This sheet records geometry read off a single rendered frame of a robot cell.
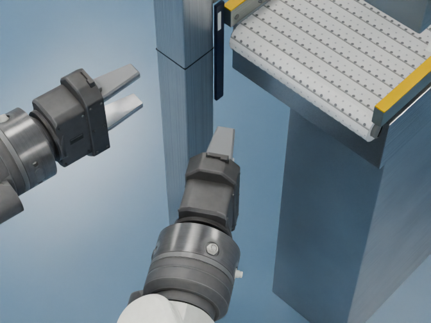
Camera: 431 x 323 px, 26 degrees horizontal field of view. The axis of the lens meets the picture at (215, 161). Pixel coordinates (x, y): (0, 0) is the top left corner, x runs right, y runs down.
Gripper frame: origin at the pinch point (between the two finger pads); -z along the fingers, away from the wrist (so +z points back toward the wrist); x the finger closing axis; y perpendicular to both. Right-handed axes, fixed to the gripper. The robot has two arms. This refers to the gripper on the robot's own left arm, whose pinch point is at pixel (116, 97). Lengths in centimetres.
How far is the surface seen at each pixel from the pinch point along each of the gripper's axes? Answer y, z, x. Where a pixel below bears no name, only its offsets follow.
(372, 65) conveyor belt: 7.5, -36.7, 12.1
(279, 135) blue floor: -42, -69, 101
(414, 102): 15.5, -37.1, 13.1
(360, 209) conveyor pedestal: 8, -41, 50
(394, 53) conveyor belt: 7.8, -40.7, 12.1
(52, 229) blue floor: -53, -8, 101
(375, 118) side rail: 15.7, -29.3, 10.5
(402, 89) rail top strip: 15.4, -34.0, 8.3
